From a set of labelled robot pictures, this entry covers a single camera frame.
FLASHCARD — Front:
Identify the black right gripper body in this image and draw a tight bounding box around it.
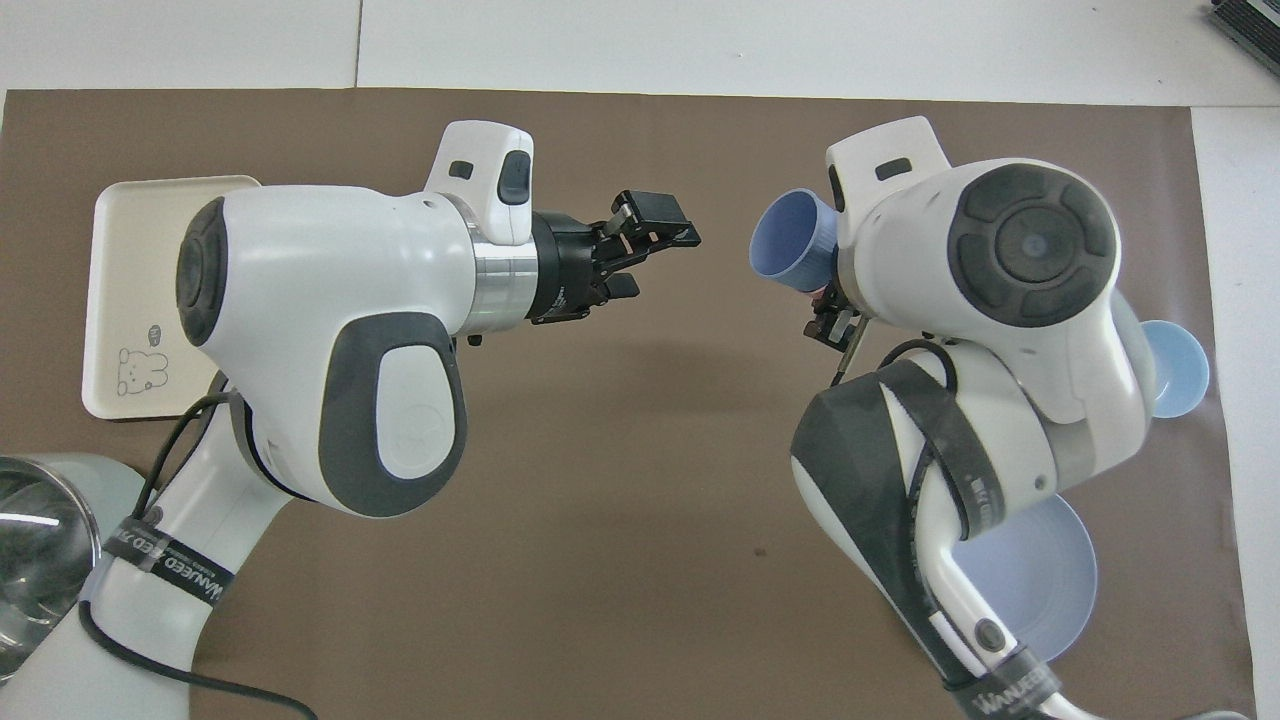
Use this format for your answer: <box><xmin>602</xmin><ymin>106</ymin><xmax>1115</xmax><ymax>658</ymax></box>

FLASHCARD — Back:
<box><xmin>805</xmin><ymin>284</ymin><xmax>864</xmax><ymax>349</ymax></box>

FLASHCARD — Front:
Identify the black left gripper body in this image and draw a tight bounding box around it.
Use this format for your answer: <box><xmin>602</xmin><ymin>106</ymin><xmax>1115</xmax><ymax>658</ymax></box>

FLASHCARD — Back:
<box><xmin>530</xmin><ymin>210</ymin><xmax>615</xmax><ymax>327</ymax></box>

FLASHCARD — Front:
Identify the blue cup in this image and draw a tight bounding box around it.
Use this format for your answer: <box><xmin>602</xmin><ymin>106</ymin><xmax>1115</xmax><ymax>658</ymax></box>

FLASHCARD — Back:
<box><xmin>749</xmin><ymin>187</ymin><xmax>843</xmax><ymax>294</ymax></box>

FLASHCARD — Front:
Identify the cream tray with bear print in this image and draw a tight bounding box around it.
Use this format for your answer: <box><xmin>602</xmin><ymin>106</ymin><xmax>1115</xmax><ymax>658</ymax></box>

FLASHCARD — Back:
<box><xmin>81</xmin><ymin>175</ymin><xmax>264</xmax><ymax>423</ymax></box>

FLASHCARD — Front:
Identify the brown table mat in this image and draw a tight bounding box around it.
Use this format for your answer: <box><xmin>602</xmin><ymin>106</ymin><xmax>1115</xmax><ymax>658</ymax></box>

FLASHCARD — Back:
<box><xmin>0</xmin><ymin>88</ymin><xmax>1257</xmax><ymax>720</ymax></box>

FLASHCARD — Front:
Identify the blue plate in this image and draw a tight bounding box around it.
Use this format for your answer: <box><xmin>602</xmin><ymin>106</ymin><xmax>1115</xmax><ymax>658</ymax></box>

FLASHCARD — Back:
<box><xmin>958</xmin><ymin>494</ymin><xmax>1099</xmax><ymax>664</ymax></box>

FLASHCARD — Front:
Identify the light blue bowl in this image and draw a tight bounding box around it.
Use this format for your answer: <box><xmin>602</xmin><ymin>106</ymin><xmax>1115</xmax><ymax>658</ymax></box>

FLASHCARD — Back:
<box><xmin>1138</xmin><ymin>319</ymin><xmax>1210</xmax><ymax>420</ymax></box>

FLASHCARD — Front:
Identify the dark ribbed device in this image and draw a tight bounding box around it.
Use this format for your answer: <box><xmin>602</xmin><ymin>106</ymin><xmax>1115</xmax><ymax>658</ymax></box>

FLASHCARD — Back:
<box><xmin>1204</xmin><ymin>0</ymin><xmax>1280</xmax><ymax>64</ymax></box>

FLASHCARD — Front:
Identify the pale green cooking pot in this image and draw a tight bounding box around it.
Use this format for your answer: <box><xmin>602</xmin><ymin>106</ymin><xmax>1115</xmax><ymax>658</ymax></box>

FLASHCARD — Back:
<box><xmin>0</xmin><ymin>454</ymin><xmax>148</xmax><ymax>683</ymax></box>

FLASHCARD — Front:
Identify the glass pot lid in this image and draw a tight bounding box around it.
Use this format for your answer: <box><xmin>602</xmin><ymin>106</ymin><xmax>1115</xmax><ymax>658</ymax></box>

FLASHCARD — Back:
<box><xmin>0</xmin><ymin>470</ymin><xmax>102</xmax><ymax>681</ymax></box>

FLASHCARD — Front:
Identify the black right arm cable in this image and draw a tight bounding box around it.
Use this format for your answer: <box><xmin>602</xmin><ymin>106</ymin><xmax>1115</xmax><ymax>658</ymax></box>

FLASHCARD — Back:
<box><xmin>828</xmin><ymin>338</ymin><xmax>1006</xmax><ymax>546</ymax></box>

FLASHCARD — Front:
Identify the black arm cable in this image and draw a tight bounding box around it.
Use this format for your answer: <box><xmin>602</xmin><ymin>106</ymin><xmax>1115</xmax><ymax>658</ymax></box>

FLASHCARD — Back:
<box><xmin>77</xmin><ymin>388</ymin><xmax>322</xmax><ymax>720</ymax></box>
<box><xmin>828</xmin><ymin>338</ymin><xmax>1006</xmax><ymax>546</ymax></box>

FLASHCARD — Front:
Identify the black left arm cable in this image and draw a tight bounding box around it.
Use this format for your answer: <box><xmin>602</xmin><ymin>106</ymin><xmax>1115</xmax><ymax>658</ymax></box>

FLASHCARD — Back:
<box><xmin>77</xmin><ymin>388</ymin><xmax>322</xmax><ymax>720</ymax></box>

